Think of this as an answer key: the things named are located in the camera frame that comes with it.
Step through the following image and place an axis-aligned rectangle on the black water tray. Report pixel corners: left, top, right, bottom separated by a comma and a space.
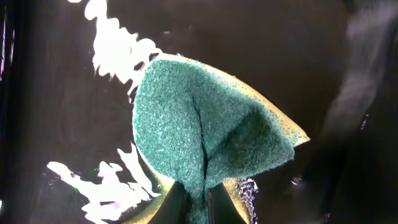
1, 1, 397, 223

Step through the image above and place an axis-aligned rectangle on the green yellow sponge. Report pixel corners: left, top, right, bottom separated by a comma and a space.
132, 54, 309, 223

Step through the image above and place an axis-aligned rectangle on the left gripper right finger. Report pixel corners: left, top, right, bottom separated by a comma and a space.
208, 184, 246, 224

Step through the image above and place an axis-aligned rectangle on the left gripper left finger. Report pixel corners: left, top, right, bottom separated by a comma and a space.
149, 182, 188, 224

